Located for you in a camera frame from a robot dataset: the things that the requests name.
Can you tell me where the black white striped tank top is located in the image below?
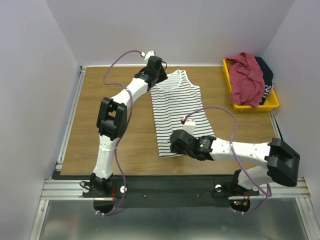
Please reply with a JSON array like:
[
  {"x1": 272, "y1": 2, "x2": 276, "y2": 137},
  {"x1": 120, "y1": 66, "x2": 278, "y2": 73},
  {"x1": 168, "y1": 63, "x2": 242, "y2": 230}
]
[{"x1": 150, "y1": 70, "x2": 203, "y2": 158}]

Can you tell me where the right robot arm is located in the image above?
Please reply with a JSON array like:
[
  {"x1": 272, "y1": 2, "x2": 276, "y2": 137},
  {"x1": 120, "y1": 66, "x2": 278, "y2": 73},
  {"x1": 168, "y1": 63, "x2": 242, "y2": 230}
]
[{"x1": 169, "y1": 129, "x2": 300, "y2": 195}]

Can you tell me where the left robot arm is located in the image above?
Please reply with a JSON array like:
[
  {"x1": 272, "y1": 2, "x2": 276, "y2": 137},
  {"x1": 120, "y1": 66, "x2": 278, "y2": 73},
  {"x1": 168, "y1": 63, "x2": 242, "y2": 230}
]
[{"x1": 90, "y1": 55, "x2": 168, "y2": 197}]

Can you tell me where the maroon red tank top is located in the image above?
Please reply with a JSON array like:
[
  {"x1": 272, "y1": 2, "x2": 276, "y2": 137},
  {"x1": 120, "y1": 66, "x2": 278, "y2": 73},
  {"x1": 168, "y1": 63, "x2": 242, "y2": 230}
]
[{"x1": 225, "y1": 52, "x2": 265, "y2": 108}]

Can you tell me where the dark navy tank top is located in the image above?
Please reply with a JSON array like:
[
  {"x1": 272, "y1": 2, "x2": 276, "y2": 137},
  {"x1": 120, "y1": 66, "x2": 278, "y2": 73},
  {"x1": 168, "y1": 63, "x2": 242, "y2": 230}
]
[{"x1": 255, "y1": 56, "x2": 274, "y2": 105}]

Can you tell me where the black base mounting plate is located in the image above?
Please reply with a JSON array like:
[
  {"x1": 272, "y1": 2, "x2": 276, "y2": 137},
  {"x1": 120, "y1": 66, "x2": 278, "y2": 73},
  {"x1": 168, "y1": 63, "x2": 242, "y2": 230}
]
[{"x1": 51, "y1": 174, "x2": 261, "y2": 209}]

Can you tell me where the yellow plastic bin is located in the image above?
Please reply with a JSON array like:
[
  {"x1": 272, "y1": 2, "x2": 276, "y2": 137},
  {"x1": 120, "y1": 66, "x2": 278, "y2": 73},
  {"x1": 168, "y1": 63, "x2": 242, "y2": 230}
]
[{"x1": 222, "y1": 58, "x2": 280, "y2": 112}]

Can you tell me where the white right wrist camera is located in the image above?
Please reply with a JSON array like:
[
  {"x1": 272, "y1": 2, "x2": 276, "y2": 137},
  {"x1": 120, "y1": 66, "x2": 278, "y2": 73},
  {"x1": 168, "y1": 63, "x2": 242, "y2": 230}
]
[{"x1": 181, "y1": 117, "x2": 196, "y2": 136}]

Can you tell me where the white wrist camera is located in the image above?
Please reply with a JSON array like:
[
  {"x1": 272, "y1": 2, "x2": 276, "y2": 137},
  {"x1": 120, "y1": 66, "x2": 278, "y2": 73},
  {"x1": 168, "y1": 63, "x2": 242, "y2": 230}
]
[
  {"x1": 140, "y1": 50, "x2": 156, "y2": 61},
  {"x1": 181, "y1": 117, "x2": 196, "y2": 136}
]

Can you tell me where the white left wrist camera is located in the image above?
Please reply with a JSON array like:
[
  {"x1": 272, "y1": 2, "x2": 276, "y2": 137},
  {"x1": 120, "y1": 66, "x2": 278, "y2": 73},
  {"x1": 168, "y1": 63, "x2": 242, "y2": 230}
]
[{"x1": 140, "y1": 50, "x2": 156, "y2": 61}]

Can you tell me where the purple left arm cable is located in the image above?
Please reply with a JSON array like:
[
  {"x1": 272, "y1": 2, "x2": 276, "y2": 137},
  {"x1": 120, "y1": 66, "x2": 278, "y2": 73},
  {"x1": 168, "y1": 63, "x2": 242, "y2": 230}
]
[{"x1": 102, "y1": 50, "x2": 148, "y2": 217}]

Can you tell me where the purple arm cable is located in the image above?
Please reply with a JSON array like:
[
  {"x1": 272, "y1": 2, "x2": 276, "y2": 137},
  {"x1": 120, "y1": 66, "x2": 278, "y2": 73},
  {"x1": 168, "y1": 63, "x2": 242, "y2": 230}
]
[
  {"x1": 102, "y1": 50, "x2": 148, "y2": 217},
  {"x1": 183, "y1": 106, "x2": 273, "y2": 216}
]

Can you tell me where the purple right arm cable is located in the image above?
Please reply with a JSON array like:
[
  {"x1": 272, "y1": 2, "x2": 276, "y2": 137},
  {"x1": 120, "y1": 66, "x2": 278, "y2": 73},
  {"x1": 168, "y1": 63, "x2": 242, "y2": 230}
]
[{"x1": 183, "y1": 106, "x2": 273, "y2": 216}]

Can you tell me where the left aluminium side rail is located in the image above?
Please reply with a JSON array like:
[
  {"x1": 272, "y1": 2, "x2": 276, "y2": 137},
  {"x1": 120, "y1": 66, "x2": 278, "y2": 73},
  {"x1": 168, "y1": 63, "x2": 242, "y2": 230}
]
[{"x1": 55, "y1": 66, "x2": 87, "y2": 172}]

